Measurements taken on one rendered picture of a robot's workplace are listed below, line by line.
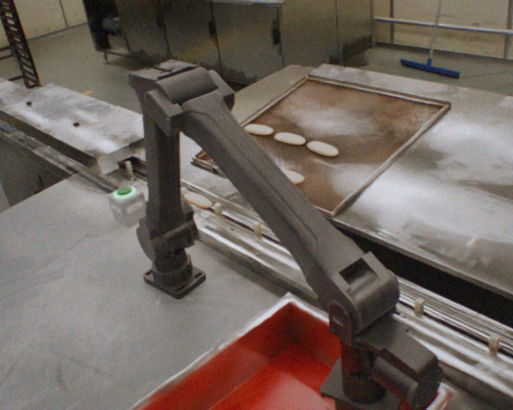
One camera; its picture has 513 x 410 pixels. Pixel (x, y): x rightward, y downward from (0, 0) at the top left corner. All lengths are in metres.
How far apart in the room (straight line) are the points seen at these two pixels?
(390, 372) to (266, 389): 0.33
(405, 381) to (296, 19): 3.53
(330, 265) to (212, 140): 0.23
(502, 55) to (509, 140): 3.61
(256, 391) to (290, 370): 0.07
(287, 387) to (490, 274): 0.41
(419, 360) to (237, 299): 0.55
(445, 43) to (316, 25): 1.43
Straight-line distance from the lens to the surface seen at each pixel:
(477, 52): 5.05
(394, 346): 0.64
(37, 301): 1.27
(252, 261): 1.14
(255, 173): 0.68
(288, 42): 3.97
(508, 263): 1.07
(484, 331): 0.99
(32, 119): 2.07
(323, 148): 1.39
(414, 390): 0.64
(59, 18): 8.68
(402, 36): 5.38
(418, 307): 1.01
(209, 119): 0.73
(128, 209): 1.39
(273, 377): 0.95
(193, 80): 0.78
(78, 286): 1.26
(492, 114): 1.47
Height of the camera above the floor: 1.54
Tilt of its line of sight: 31 degrees down
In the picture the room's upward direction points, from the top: 8 degrees counter-clockwise
